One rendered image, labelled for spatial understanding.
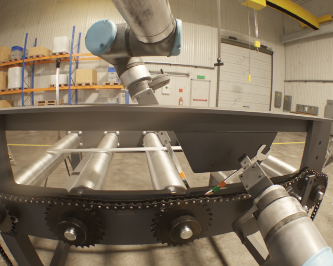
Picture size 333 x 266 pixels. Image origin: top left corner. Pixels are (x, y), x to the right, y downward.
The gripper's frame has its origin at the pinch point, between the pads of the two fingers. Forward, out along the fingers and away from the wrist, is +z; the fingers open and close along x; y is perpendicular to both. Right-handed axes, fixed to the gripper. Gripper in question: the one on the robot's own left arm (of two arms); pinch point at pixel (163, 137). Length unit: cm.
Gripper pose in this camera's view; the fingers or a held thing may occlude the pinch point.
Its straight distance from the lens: 52.6
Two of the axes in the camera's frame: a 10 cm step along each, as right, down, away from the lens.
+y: -9.0, 4.3, -0.7
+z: 4.4, 9.0, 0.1
